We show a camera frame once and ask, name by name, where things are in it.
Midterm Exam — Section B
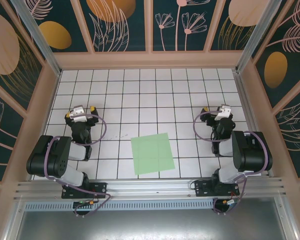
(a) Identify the green paper sheet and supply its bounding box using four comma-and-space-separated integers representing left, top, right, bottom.
130, 132, 176, 176

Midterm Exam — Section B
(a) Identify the grey metal sheet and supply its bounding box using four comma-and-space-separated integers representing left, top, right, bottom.
13, 209, 290, 240

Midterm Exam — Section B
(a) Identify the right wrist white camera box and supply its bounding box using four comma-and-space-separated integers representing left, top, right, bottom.
214, 104, 232, 122

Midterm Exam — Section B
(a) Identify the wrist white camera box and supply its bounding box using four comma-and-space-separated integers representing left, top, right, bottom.
214, 104, 232, 122
71, 105, 88, 124

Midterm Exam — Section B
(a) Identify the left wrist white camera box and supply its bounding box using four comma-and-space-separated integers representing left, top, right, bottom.
71, 105, 88, 124

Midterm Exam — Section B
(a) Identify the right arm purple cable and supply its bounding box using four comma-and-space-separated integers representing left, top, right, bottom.
192, 111, 270, 216

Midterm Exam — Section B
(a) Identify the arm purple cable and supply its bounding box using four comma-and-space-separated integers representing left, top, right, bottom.
44, 113, 113, 218
192, 111, 270, 216

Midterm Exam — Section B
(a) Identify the aluminium side rail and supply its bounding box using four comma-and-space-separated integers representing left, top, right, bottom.
232, 70, 275, 179

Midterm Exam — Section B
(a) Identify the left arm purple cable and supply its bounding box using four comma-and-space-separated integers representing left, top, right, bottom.
44, 113, 113, 218

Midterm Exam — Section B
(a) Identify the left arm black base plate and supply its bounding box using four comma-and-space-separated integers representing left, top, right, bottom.
61, 181, 108, 200

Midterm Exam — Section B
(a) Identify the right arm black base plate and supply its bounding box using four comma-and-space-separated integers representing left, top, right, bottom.
194, 180, 241, 198

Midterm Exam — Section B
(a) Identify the aluminium frame post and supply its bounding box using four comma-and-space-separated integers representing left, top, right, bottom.
9, 0, 63, 77
235, 0, 288, 74

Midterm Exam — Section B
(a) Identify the long aluminium mounting rail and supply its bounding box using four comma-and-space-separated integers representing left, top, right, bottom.
13, 176, 288, 203

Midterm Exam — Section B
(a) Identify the slotted grey cable duct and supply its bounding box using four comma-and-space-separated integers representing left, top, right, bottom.
23, 198, 216, 212

